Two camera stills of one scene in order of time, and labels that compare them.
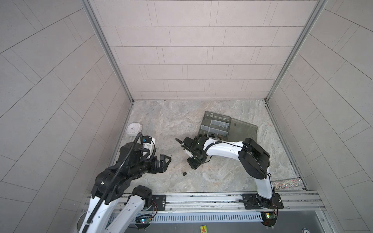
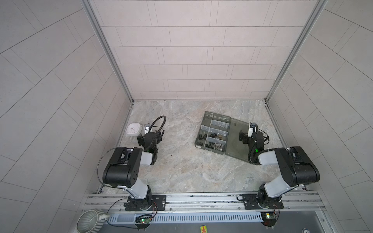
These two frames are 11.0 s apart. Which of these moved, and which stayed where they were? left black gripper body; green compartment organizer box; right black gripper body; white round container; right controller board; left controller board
Moved: right black gripper body; left black gripper body
Stayed: left controller board; right controller board; white round container; green compartment organizer box
